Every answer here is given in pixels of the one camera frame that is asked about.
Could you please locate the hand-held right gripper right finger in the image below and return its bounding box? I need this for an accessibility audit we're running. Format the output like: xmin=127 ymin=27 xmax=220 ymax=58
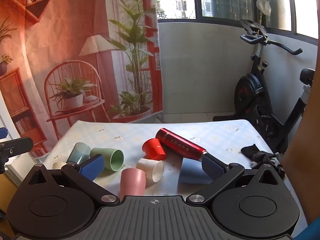
xmin=186 ymin=154 xmax=288 ymax=204

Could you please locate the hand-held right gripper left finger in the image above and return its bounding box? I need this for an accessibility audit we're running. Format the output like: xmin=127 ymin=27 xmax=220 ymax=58
xmin=26 ymin=154 xmax=120 ymax=204

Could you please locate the white cup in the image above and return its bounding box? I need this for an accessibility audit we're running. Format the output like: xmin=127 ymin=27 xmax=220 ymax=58
xmin=136 ymin=158 xmax=165 ymax=182

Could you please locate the grey-blue cup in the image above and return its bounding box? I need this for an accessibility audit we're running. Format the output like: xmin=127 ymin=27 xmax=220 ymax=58
xmin=66 ymin=142 xmax=92 ymax=165

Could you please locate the green cup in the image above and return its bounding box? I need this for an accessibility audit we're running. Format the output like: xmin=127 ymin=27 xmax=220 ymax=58
xmin=89 ymin=147 xmax=124 ymax=172

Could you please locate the light blue cup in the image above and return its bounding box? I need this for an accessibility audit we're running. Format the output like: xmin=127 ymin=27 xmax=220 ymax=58
xmin=178 ymin=156 xmax=212 ymax=184

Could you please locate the pink cup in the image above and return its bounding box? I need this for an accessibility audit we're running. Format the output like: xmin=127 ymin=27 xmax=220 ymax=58
xmin=119 ymin=168 xmax=147 ymax=200

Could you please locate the red cup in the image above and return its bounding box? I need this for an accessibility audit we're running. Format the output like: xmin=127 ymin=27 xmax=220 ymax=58
xmin=142 ymin=138 xmax=166 ymax=161

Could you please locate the white open book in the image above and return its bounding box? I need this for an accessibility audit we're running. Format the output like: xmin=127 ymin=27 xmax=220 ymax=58
xmin=5 ymin=152 xmax=38 ymax=188

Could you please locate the floral checked tablecloth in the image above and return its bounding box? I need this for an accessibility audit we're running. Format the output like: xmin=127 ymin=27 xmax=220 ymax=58
xmin=37 ymin=119 xmax=308 ymax=230

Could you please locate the red metal bottle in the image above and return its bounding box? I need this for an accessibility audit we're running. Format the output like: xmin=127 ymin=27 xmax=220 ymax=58
xmin=155 ymin=128 xmax=208 ymax=161

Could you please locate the black cloth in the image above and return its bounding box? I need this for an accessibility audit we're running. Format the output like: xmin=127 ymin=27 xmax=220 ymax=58
xmin=240 ymin=144 xmax=285 ymax=178

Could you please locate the black exercise bike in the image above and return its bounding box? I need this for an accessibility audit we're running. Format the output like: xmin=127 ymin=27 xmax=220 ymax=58
xmin=212 ymin=19 xmax=316 ymax=155

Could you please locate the brown wooden board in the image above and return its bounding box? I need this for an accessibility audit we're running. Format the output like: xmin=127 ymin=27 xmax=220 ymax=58
xmin=282 ymin=62 xmax=320 ymax=227

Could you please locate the blue cloth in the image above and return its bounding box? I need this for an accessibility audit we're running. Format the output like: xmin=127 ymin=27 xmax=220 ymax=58
xmin=291 ymin=216 xmax=320 ymax=240

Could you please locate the dark-framed window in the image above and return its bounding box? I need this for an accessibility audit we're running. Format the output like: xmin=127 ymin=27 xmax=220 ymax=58
xmin=152 ymin=0 xmax=320 ymax=39

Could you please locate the grey metal frame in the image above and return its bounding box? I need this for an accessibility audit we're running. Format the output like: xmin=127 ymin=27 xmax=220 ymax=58
xmin=147 ymin=111 xmax=164 ymax=123

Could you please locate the printed wall tapestry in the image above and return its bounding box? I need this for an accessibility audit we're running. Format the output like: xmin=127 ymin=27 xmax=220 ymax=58
xmin=0 ymin=0 xmax=164 ymax=155

